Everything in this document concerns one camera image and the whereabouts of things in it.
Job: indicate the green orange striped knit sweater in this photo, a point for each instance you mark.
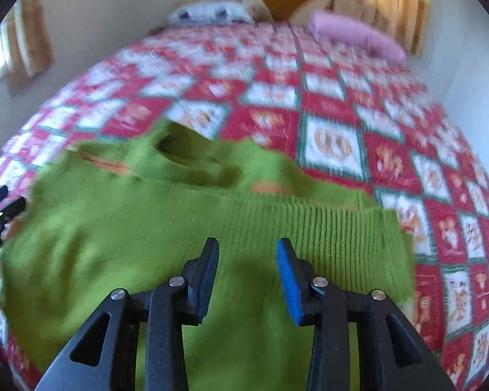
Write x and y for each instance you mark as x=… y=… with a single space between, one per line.
x=126 y=232

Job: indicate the yellow patterned curtain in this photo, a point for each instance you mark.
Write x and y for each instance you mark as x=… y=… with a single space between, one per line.
x=30 y=44
x=391 y=4

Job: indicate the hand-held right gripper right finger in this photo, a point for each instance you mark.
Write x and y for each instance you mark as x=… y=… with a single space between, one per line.
x=290 y=281

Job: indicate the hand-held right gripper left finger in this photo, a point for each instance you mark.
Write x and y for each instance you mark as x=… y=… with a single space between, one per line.
x=207 y=281

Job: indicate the pink pillow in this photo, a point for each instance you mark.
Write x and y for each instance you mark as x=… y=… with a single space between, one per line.
x=350 y=32

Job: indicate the red checkered printed blanket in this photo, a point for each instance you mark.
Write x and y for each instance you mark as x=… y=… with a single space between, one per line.
x=330 y=110

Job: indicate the white black patterned pillow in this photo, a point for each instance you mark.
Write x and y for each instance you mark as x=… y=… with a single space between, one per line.
x=211 y=12

